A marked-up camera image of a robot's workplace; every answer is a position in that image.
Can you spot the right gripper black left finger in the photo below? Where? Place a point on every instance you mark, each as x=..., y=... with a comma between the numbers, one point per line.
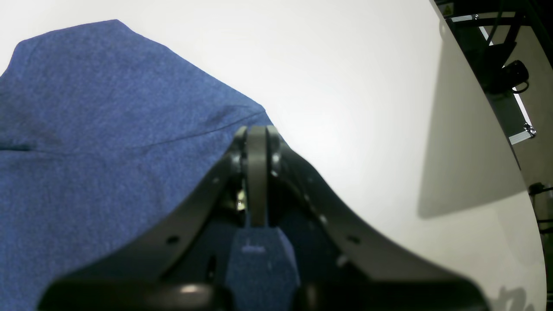
x=178, y=265

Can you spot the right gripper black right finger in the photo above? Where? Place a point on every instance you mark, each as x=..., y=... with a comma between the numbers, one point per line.
x=344, y=264

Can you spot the dark blue printed t-shirt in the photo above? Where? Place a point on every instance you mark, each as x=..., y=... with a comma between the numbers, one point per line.
x=103, y=133

